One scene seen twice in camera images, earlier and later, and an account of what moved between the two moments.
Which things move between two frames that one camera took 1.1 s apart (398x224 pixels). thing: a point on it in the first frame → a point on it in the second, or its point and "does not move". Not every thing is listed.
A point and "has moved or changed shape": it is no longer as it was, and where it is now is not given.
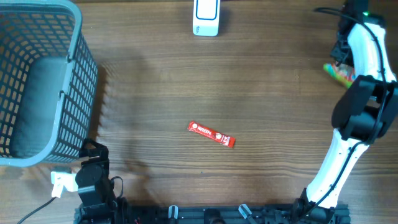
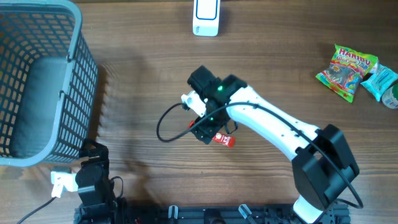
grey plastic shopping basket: [48, 83] does not move
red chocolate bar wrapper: [212, 134] does not move
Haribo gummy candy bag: [344, 73] has moved or changed shape
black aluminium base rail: [286, 214] does not move
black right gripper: [334, 55] → [205, 130]
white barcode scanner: [206, 17] does not move
